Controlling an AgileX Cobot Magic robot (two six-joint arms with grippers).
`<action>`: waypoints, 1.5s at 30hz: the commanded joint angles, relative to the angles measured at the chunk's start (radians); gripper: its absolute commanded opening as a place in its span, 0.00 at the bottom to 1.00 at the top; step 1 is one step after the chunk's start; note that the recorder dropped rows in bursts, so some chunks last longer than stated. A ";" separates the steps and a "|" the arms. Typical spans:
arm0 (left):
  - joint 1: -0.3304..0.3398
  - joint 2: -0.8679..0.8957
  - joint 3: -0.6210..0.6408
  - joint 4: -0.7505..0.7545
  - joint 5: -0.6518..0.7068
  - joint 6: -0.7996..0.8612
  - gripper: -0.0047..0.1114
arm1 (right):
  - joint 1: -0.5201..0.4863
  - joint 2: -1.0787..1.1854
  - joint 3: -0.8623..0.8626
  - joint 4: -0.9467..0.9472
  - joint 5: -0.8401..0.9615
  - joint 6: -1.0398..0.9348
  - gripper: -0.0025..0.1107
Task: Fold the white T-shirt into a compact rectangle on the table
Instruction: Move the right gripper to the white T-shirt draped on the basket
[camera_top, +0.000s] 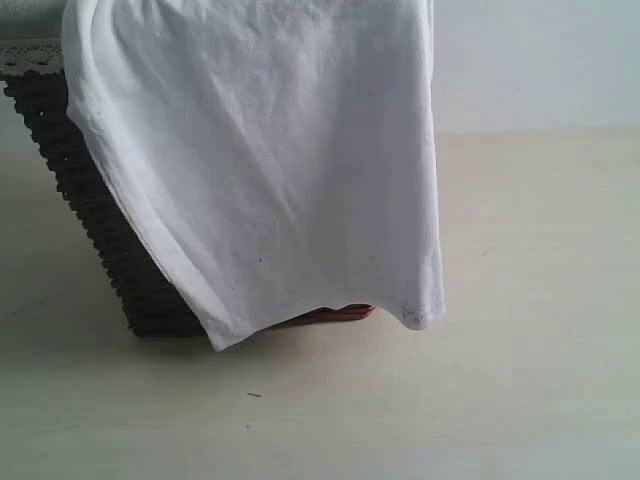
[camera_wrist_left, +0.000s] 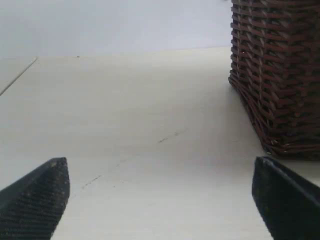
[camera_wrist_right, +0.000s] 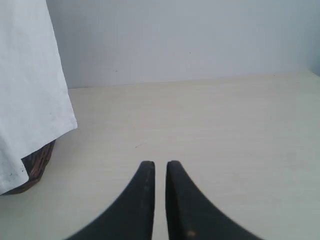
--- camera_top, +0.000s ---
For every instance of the white t-shirt with red print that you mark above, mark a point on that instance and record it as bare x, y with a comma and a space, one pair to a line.
273, 157

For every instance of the dark brown wicker basket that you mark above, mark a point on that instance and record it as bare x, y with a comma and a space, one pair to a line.
152, 306

